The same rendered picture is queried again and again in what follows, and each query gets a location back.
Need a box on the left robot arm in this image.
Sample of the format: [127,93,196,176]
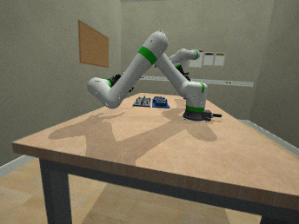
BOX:
[87,32,222,122]

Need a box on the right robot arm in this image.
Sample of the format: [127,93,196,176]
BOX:
[169,49,200,72]

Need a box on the blue tray with octagonal pockets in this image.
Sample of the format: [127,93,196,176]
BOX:
[152,96,170,109]

